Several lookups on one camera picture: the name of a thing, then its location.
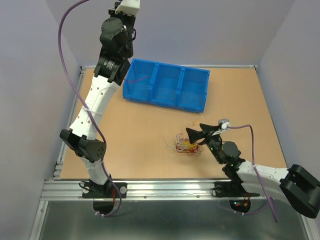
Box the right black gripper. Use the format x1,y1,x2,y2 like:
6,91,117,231
186,122,224,165

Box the wire bundle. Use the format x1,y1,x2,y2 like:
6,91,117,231
164,133,205,157

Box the red wire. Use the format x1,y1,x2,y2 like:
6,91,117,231
124,74,151,83

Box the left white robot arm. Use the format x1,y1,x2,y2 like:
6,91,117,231
59,0,140,197

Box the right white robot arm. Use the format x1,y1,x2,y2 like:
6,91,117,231
186,118,320,219

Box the blue three-compartment bin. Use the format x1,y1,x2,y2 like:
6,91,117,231
122,58,210,113

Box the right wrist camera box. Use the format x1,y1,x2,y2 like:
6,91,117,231
218,118,231,130

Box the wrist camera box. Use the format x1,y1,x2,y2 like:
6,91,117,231
115,0,141,16
218,118,231,130

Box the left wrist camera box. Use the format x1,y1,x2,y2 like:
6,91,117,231
115,0,141,16

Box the aluminium left rail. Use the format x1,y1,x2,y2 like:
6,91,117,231
51,67,86,181

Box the aluminium rail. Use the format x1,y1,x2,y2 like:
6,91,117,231
51,67,86,181
39,177,308,201

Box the aluminium front rail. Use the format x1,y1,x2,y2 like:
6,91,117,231
39,177,308,201

